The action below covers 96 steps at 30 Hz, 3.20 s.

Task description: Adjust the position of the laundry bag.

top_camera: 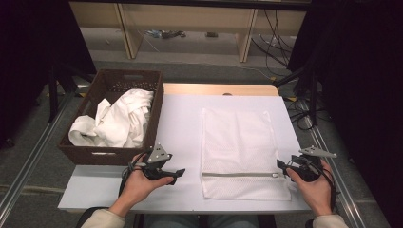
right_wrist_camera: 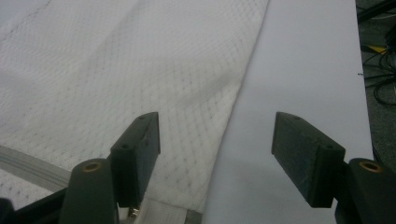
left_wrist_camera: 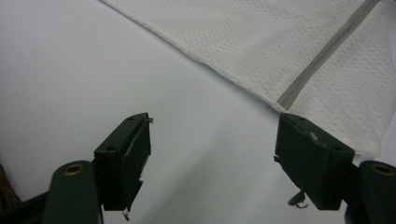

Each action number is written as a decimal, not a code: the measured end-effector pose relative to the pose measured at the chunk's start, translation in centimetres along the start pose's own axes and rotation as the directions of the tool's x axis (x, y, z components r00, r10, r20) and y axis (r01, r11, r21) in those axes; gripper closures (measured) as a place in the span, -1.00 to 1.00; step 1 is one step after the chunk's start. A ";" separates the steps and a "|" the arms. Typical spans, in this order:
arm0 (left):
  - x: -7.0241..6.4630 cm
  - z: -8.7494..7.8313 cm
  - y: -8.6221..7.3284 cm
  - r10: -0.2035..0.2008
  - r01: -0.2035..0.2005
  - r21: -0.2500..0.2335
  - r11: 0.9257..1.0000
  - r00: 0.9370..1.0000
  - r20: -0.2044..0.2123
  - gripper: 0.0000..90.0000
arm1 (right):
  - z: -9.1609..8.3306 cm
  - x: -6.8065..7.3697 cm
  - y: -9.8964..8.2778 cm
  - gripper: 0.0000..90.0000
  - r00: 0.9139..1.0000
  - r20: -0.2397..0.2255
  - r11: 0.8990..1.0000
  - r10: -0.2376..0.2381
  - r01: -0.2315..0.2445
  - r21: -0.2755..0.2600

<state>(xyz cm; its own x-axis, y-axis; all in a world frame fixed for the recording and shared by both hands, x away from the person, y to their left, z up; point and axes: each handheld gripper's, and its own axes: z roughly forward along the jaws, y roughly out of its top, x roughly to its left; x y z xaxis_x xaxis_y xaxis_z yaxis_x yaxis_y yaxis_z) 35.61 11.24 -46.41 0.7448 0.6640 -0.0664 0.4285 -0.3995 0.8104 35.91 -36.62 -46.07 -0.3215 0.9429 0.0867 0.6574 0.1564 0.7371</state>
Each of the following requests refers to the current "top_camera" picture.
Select white table board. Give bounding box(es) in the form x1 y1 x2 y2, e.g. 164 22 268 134
57 93 313 214

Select coiled black floor cables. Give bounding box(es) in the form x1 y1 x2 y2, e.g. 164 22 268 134
284 96 322 131

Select tangle of small floor cables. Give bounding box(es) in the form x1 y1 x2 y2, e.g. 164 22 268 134
145 28 187 40

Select hanging black cables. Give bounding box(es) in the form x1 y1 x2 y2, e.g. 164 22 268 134
251 9 294 69

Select black chair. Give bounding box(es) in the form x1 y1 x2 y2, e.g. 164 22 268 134
75 206 110 228

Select brown woven basket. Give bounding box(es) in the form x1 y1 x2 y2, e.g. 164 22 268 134
56 68 165 167

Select white mesh laundry bag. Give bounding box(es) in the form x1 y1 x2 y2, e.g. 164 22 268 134
200 107 293 202

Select metal floor rail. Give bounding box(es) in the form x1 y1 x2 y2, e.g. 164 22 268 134
0 91 79 219
297 98 370 228

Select left hand-held gripper cable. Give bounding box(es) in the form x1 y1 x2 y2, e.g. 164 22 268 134
118 151 150 198

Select white garment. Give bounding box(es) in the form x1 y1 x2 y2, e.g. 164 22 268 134
67 88 155 149

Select dark curtain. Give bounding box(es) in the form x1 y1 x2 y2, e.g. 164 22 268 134
0 0 98 150
286 0 403 228

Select black metal stand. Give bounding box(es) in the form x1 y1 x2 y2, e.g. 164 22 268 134
273 65 319 126
47 63 96 123

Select beige wooden shelf unit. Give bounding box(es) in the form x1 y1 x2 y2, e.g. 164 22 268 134
68 1 308 64

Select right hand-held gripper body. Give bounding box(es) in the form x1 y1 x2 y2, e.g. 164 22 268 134
291 145 338 183

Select person's left hand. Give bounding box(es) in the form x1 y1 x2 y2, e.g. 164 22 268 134
119 154 175 207

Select person's right hand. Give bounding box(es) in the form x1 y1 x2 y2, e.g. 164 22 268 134
286 160 334 217

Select wooden table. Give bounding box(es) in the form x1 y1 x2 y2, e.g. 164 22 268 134
163 83 279 97

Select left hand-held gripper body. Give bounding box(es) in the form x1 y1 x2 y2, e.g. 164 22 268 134
142 142 173 181

